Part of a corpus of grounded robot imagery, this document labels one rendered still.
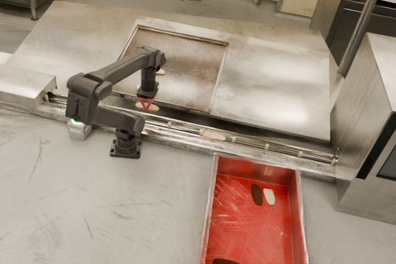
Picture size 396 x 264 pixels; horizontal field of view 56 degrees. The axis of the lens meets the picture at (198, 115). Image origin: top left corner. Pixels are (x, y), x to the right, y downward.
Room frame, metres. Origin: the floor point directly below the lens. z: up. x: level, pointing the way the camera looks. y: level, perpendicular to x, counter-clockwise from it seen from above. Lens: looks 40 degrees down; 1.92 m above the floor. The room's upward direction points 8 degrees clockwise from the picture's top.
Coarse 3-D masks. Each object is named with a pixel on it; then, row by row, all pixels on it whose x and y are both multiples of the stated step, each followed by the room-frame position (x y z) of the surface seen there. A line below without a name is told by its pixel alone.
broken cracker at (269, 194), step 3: (264, 189) 0.94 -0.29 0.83; (267, 189) 0.94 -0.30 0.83; (270, 189) 0.94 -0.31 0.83; (264, 192) 0.93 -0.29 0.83; (267, 192) 0.92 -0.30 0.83; (270, 192) 0.93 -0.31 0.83; (264, 195) 0.92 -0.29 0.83; (267, 195) 0.91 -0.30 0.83; (270, 195) 0.91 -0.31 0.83; (273, 195) 0.92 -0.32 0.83; (267, 198) 0.90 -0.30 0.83; (270, 198) 0.90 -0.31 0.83; (273, 198) 0.90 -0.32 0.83; (267, 201) 0.89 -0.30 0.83; (270, 201) 0.89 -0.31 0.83; (273, 201) 0.89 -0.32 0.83; (270, 204) 0.88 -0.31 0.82
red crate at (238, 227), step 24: (216, 192) 0.90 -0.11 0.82; (240, 192) 0.91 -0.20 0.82; (288, 192) 0.95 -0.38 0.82; (216, 216) 0.79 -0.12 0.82; (240, 216) 0.81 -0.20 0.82; (264, 216) 0.82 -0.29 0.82; (288, 216) 0.84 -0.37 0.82; (216, 240) 0.70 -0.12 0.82; (240, 240) 0.71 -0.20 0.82; (264, 240) 0.72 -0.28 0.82; (288, 240) 0.74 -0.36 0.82
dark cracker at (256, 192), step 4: (252, 184) 0.96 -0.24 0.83; (256, 184) 0.96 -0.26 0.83; (252, 188) 0.94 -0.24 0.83; (256, 188) 0.94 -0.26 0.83; (252, 192) 0.92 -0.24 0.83; (256, 192) 0.92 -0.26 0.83; (260, 192) 0.92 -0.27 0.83; (256, 196) 0.90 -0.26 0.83; (260, 196) 0.90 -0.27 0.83; (256, 200) 0.88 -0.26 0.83; (260, 200) 0.88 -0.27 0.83; (260, 204) 0.87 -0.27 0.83
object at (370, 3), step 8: (368, 0) 1.90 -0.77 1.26; (376, 0) 1.89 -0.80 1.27; (368, 8) 1.90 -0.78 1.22; (360, 16) 1.92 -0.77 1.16; (368, 16) 1.89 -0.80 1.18; (360, 24) 1.90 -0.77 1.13; (360, 32) 1.89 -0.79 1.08; (352, 40) 1.90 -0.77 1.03; (352, 48) 1.89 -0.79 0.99; (344, 56) 1.91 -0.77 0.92; (352, 56) 1.89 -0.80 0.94; (344, 64) 1.90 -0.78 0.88; (344, 72) 1.89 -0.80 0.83
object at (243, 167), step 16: (224, 160) 0.99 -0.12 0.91; (240, 160) 0.98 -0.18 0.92; (256, 160) 0.99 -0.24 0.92; (240, 176) 0.98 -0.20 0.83; (256, 176) 0.98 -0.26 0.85; (272, 176) 0.98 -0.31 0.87; (288, 176) 0.97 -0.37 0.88; (208, 192) 0.81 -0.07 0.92; (208, 208) 0.75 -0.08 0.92; (208, 224) 0.69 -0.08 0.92; (304, 224) 0.74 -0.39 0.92; (304, 240) 0.68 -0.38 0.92; (304, 256) 0.62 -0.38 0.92
